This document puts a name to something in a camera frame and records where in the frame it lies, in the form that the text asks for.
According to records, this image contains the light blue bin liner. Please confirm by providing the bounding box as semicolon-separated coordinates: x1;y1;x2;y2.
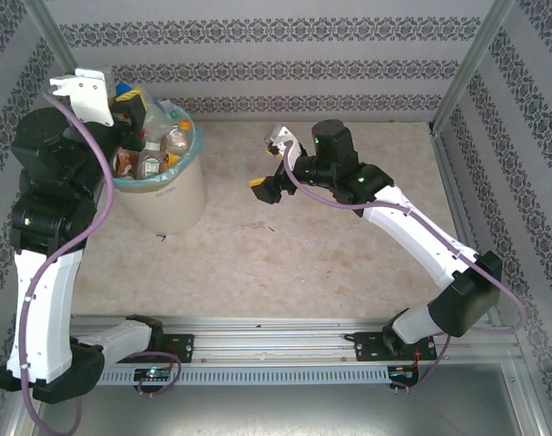
111;96;204;193

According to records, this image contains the cream round bin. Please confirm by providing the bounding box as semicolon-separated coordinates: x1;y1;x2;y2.
111;96;209;235

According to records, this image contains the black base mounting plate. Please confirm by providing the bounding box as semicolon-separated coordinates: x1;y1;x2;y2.
352;331;439;362
148;333;195;364

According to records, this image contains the small circuit board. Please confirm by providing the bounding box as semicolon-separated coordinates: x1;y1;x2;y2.
133;367;173;382
388;365;419;381

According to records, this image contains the grey metal shelf panel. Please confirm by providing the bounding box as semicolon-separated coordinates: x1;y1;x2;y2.
0;362;552;436

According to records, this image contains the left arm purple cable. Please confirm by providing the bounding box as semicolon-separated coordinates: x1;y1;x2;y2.
20;89;182;436

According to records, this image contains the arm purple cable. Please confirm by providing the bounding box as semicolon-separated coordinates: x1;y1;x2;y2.
281;139;529;397
20;89;182;436

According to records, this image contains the aluminium frame post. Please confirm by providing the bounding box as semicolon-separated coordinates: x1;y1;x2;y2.
21;0;86;92
428;0;518;137

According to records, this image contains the aluminium side rail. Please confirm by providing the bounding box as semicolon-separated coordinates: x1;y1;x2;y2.
429;129;527;346

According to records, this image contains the aluminium mounting rail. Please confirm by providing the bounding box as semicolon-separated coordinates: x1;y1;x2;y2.
71;315;523;364

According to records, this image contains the slotted grey cable duct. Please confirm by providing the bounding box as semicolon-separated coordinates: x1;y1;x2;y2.
96;366;390;387

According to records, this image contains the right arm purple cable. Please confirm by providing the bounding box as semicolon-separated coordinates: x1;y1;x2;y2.
281;139;529;397

